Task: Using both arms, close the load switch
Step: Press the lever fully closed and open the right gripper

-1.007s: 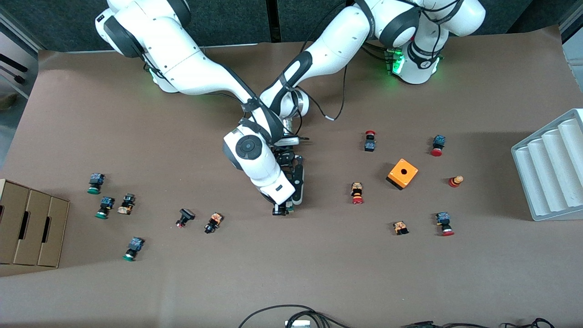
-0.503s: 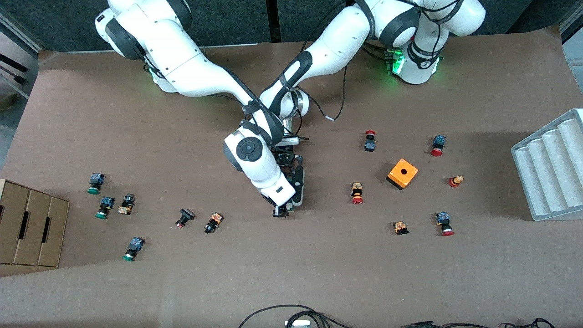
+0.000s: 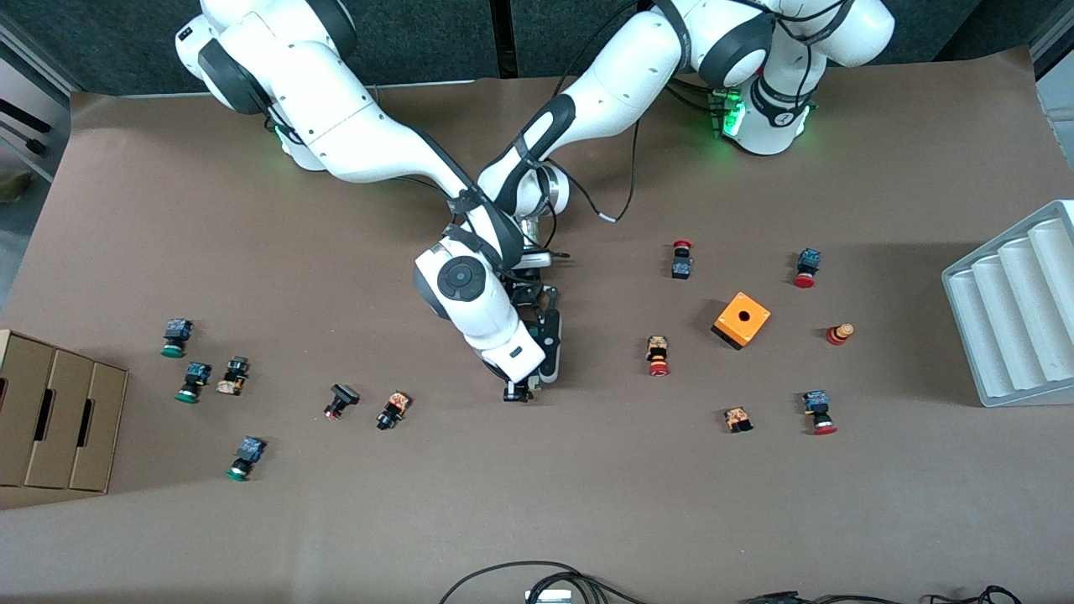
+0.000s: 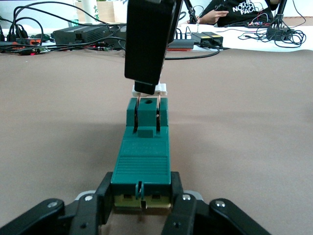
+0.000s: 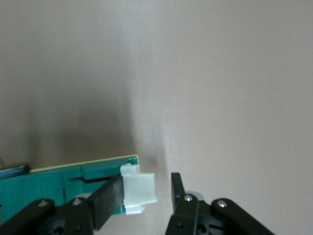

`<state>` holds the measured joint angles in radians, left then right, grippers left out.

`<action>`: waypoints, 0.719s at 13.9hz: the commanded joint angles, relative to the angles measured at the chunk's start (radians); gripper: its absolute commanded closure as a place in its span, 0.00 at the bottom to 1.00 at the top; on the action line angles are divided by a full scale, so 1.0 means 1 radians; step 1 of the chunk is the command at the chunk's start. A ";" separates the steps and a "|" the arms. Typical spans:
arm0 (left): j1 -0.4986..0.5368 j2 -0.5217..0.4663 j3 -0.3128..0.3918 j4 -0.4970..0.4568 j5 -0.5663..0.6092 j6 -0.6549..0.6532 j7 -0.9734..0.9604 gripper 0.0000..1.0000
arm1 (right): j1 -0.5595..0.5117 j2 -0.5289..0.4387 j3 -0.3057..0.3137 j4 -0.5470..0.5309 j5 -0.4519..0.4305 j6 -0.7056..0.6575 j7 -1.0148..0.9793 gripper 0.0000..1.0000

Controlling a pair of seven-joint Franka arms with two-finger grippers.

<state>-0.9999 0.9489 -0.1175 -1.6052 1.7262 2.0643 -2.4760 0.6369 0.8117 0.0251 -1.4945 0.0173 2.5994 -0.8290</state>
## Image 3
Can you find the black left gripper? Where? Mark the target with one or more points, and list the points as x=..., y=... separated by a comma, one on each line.
x=525, y=294

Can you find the black pushbutton with orange block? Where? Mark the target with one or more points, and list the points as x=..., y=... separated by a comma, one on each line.
x=393, y=409

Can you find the black vertical post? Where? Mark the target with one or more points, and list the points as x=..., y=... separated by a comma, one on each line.
x=503, y=38

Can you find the silver connector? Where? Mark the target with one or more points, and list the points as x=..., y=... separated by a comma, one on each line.
x=548, y=596

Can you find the green rail with white clip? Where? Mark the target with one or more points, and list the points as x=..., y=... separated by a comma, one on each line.
x=538, y=387

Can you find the red pushbutton with blue block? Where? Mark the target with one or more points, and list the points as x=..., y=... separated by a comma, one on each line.
x=818, y=412
x=807, y=268
x=681, y=259

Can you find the brown paper table cover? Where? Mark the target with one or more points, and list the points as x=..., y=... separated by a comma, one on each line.
x=537, y=503

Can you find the orange button enclosure box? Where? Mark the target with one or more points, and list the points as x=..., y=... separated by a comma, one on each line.
x=742, y=320

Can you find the red pushbutton with orange block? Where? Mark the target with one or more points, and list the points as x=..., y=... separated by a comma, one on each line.
x=658, y=355

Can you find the grey ribbed tray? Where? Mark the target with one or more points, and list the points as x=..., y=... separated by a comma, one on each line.
x=1015, y=319

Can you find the grey side rack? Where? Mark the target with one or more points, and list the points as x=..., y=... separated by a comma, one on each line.
x=25, y=101

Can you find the black square pushbutton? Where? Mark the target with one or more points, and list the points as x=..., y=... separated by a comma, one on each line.
x=341, y=400

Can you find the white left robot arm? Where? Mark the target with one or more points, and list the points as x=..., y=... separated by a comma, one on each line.
x=621, y=84

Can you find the grey side cabinet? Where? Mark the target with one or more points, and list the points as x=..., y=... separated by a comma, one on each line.
x=1059, y=59

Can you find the red yellow mushroom button head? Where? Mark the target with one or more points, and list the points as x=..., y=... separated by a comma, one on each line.
x=839, y=334

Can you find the green pushbutton with blue block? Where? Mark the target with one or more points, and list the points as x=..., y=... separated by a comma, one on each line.
x=176, y=337
x=245, y=457
x=193, y=382

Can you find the orange black contact block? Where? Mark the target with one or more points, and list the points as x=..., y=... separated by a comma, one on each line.
x=737, y=419

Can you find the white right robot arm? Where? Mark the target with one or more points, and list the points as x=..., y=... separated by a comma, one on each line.
x=361, y=134

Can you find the brown cardboard box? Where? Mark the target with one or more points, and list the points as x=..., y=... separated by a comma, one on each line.
x=54, y=415

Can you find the black pushbutton with beige block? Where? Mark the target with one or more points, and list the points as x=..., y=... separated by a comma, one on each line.
x=233, y=375

